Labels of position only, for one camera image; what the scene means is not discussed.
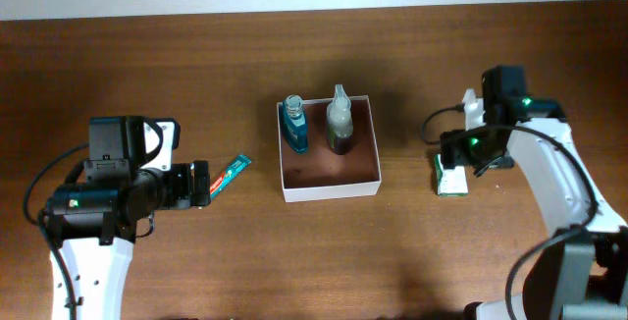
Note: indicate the teal red toothpaste box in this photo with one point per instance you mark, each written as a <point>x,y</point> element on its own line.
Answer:
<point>232,170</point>

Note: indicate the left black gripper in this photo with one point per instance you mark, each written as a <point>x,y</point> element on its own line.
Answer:
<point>183,196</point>

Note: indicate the teal mouthwash bottle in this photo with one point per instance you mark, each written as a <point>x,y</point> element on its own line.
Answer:
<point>294,123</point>

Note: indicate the clear purple liquid bottle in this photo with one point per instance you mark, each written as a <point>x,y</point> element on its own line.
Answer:
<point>339,122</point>

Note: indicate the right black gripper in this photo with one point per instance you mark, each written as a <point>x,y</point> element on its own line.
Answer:
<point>454,150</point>

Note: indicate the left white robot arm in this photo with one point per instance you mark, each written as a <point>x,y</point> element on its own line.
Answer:
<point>90,226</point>

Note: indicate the white open cardboard box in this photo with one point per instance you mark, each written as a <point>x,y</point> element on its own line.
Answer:
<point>319,173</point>

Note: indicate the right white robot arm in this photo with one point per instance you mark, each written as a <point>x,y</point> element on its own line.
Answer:
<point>580,270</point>

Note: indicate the green white soap box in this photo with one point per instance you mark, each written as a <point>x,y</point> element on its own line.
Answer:
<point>450,182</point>

